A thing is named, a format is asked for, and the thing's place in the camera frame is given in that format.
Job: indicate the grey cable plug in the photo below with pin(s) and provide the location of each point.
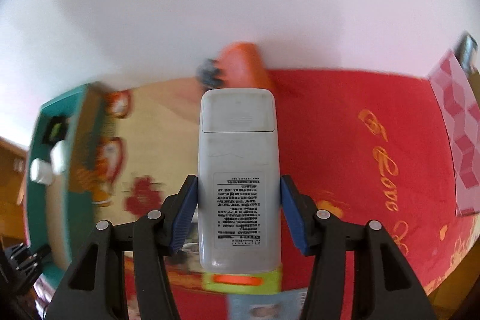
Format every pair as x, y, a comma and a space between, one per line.
209, 75

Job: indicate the black car key bunch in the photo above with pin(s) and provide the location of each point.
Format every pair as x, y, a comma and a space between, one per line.
187, 257

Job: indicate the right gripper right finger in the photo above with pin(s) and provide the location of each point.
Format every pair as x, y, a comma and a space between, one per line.
384, 284

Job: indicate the red floral bed blanket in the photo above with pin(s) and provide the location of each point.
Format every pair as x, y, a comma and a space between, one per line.
362, 145

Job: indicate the white remote control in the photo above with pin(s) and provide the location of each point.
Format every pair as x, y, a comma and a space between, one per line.
239, 197

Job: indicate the pink patterned box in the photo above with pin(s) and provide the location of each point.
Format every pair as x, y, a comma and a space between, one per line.
460, 113

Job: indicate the white orange medicine jar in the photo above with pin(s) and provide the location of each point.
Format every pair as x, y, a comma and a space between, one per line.
41, 172

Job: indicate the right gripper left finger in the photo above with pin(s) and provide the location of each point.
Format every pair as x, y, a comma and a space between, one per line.
93, 287

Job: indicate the green orange utility knife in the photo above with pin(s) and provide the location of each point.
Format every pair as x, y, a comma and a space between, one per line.
268, 283

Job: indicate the wooden bedside shelf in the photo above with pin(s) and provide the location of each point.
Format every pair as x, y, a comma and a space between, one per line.
12, 191

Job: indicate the teal cardboard box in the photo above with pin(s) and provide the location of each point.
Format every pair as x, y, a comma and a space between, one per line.
59, 203

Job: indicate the metal clip on box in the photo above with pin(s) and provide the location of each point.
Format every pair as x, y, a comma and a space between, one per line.
466, 53

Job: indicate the white earbuds case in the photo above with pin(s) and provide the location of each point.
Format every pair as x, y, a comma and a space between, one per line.
58, 157

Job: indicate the black round tape measure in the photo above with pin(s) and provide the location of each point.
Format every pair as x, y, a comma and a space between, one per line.
56, 130

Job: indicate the orange plastic case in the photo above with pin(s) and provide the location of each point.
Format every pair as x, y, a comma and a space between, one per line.
241, 66

